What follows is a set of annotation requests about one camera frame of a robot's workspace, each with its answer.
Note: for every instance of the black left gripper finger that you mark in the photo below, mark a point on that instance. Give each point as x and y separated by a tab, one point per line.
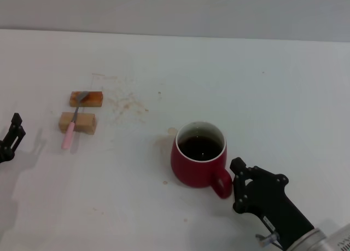
16	119

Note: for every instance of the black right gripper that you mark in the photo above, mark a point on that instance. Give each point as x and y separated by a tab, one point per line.
273	207

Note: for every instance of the red ceramic coffee cup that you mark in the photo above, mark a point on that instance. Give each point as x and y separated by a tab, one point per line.
191	174

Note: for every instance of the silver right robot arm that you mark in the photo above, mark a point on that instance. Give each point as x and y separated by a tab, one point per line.
328	240

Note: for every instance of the plain notched wooden block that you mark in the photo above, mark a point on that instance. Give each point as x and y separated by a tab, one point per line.
84	122

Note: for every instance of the stained wooden block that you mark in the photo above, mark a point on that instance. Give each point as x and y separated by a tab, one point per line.
94	99

